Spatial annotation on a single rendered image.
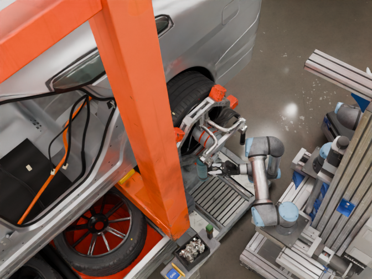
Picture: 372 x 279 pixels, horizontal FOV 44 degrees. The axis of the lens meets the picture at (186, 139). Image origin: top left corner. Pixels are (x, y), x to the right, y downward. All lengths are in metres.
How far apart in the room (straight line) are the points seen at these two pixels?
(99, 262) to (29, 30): 2.23
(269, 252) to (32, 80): 2.11
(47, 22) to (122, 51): 0.31
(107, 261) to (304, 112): 2.25
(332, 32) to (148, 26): 3.65
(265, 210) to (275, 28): 2.69
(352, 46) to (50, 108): 3.05
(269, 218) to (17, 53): 1.84
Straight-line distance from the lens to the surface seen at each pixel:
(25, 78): 2.31
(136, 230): 3.30
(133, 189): 3.23
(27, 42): 1.31
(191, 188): 3.77
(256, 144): 2.79
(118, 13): 1.43
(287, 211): 2.74
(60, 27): 1.35
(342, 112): 2.66
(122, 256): 3.26
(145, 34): 1.57
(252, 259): 3.48
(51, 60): 2.35
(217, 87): 3.02
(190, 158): 3.30
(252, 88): 4.48
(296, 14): 5.18
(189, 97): 2.96
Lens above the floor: 3.56
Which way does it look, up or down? 59 degrees down
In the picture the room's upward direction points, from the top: 8 degrees counter-clockwise
